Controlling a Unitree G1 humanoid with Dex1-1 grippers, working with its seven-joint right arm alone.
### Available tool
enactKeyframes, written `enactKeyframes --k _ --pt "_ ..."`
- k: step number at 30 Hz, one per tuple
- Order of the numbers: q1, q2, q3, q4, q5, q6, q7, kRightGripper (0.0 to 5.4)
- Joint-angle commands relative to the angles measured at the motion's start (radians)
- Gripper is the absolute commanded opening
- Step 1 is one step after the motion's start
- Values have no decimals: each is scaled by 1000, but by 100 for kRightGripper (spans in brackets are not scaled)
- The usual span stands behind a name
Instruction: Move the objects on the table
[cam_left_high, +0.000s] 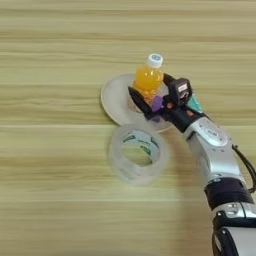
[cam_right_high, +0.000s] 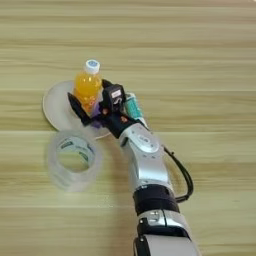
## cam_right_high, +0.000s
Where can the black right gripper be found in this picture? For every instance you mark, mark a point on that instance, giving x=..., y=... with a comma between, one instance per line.
x=115, y=121

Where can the orange juice bottle white cap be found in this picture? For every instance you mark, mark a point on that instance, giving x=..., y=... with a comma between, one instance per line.
x=86, y=86

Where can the purple eraser block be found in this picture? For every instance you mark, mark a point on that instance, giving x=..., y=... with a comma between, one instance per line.
x=96, y=111

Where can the green white glue tube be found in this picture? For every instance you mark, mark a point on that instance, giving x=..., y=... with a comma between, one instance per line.
x=133, y=106

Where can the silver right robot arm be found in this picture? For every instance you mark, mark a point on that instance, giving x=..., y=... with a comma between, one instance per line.
x=150, y=166

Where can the black box with white label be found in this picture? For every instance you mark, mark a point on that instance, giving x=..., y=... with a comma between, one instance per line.
x=114, y=96

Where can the beige round plate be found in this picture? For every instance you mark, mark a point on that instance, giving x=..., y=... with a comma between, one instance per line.
x=56, y=106

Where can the clear tape roll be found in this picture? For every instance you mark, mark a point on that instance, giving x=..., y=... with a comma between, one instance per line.
x=53, y=166

